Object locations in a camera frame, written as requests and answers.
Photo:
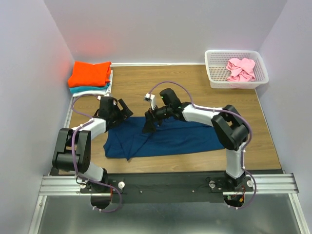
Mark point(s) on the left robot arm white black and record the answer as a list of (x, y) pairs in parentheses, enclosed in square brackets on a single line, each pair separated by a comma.
[(72, 151)]

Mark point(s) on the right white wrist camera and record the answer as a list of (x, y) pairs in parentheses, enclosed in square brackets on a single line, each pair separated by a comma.
[(151, 99)]

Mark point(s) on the folded teal t shirt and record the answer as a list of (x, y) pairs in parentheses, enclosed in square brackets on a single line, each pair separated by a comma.
[(78, 89)]

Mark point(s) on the pink t shirt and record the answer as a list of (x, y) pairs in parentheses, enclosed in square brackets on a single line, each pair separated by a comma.
[(242, 70)]

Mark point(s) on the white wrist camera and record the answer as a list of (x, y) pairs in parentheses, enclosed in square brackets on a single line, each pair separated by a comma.
[(151, 99), (99, 97)]

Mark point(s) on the folded orange t shirt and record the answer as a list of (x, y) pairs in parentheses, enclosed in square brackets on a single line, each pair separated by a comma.
[(86, 74)]

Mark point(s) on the aluminium rail frame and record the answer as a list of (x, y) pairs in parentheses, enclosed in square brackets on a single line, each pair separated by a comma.
[(272, 208)]

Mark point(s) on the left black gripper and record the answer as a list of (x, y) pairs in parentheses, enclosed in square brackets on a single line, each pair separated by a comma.
[(125, 112)]

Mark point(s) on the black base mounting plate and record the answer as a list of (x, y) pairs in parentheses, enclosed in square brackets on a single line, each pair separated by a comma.
[(213, 187)]

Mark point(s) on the white plastic basket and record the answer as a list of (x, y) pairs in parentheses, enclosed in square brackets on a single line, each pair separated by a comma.
[(217, 60)]

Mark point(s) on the dark blue t shirt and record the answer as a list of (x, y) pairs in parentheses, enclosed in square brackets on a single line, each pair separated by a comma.
[(172, 137)]

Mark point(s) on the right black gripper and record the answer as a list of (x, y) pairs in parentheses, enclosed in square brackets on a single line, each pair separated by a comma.
[(150, 118)]

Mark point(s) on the folded white t shirt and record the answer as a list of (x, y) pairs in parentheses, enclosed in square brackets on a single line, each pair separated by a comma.
[(100, 92)]

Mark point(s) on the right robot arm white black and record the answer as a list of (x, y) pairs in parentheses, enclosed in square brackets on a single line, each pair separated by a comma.
[(231, 129)]

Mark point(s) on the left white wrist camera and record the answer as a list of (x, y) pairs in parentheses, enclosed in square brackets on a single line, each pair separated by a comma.
[(99, 97)]

